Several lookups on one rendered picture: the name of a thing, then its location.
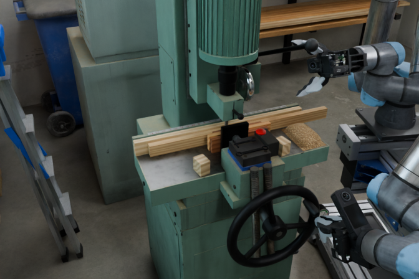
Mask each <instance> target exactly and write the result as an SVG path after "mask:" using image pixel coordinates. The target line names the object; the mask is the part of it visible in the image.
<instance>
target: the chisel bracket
mask: <svg viewBox="0 0 419 279"><path fill-rule="evenodd" d="M207 103H208V104H209V106H210V107H211V108H212V109H213V110H214V111H215V113H216V114H217V115H218V116H219V117H220V118H221V120H222V121H229V120H235V119H238V116H237V115H236V114H235V113H233V112H232V110H233V109H235V110H236V111H237V112H238V113H242V114H243V106H244V98H243V97H242V96H241V95H240V94H239V93H238V92H237V91H236V93H235V94H234V95H230V96H226V95H222V94H220V93H219V82H216V83H210V84H207Z"/></svg>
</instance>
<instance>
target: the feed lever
mask: <svg viewBox="0 0 419 279"><path fill-rule="evenodd" d="M318 47H319V43H318V41H317V40H316V39H308V40H307V41H306V43H305V44H301V45H294V46H290V47H284V48H280V49H274V50H267V51H264V52H258V57H260V56H265V55H272V54H280V53H284V52H291V51H295V50H302V49H306V50H307V51H308V52H315V51H316V50H317V49H318ZM258 57H257V59H256V60H254V61H252V62H250V63H248V64H243V65H242V66H245V65H252V64H256V63H257V62H258Z"/></svg>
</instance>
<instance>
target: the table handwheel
mask: <svg viewBox="0 0 419 279"><path fill-rule="evenodd" d="M283 196H300V197H303V198H305V199H308V200H309V201H311V202H312V203H313V204H314V205H315V206H316V207H317V208H318V209H319V210H320V205H319V201H318V199H317V197H316V196H315V194H314V193H313V192H312V191H310V190H309V189H308V188H306V187H303V186H298V185H283V186H278V187H274V188H272V189H269V190H267V191H265V192H263V193H261V194H260V195H258V196H256V197H255V198H254V199H252V200H251V201H249V202H248V203H247V204H246V205H245V206H244V207H243V208H242V209H241V210H240V211H239V213H238V214H237V216H236V217H235V218H234V220H233V222H232V224H231V226H230V228H229V231H228V236H227V248H228V252H229V254H230V256H231V258H232V259H233V260H234V261H235V262H237V263H238V264H240V265H242V266H244V267H250V268H261V267H267V266H270V265H273V264H275V263H278V262H280V261H282V260H284V259H286V258H287V257H289V256H291V255H292V254H293V253H294V252H296V251H297V250H299V249H300V248H301V247H302V246H303V245H304V244H305V243H306V241H307V240H308V239H309V237H310V236H311V235H312V233H313V231H314V230H315V228H316V225H315V218H317V217H313V216H312V215H311V214H309V218H308V221H307V222H300V223H291V224H285V223H284V222H283V221H282V219H281V218H280V217H279V216H278V215H274V211H273V207H272V200H274V199H277V198H279V197H283ZM265 204H266V207H267V208H266V207H265ZM259 208H260V213H259V218H260V219H261V220H262V222H263V223H262V229H263V231H264V232H265V234H264V235H263V236H262V237H261V238H260V239H259V240H258V241H257V242H256V244H255V245H254V246H253V247H252V248H251V249H250V250H249V251H248V252H247V253H246V254H245V255H243V254H242V253H241V252H240V251H239V250H238V246H237V240H238V235H239V232H240V230H241V228H242V226H243V225H244V223H245V222H246V221H247V219H248V218H249V217H250V216H251V215H252V214H253V213H254V212H255V211H256V210H257V209H259ZM300 228H304V229H303V230H302V232H301V233H300V234H299V235H298V236H297V237H296V239H294V240H293V241H292V242H291V243H290V244H289V245H288V246H286V247H284V248H283V249H282V250H280V251H278V252H276V253H274V254H271V255H268V256H265V257H258V258H252V255H253V254H254V253H255V252H256V251H257V250H258V249H259V248H260V247H261V246H262V245H263V244H264V243H265V242H266V241H267V240H268V239H270V240H272V241H277V240H281V239H282V238H283V237H284V236H285V235H286V233H287V230H290V229H300Z"/></svg>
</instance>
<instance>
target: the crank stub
mask: <svg viewBox="0 0 419 279"><path fill-rule="evenodd" d="M302 202H303V204H304V205H305V207H306V209H307V210H308V211H309V213H310V214H311V215H312V216H313V217H318V216H319V215H320V210H319V209H318V208H317V207H316V206H315V205H314V204H313V203H312V202H311V201H309V200H308V199H304V200H303V201H302Z"/></svg>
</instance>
